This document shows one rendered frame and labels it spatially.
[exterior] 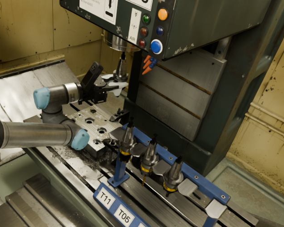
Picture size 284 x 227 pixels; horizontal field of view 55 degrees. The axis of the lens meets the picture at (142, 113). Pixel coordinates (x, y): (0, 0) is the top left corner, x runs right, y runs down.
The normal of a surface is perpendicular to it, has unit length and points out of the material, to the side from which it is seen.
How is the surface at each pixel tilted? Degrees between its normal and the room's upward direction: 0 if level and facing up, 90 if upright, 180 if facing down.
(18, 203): 7
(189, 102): 88
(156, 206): 0
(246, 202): 0
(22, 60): 90
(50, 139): 86
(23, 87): 24
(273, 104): 90
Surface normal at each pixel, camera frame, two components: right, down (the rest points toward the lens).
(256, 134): -0.66, 0.36
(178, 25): 0.73, 0.50
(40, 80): 0.45, -0.51
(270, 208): 0.16, -0.79
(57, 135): 0.88, 0.07
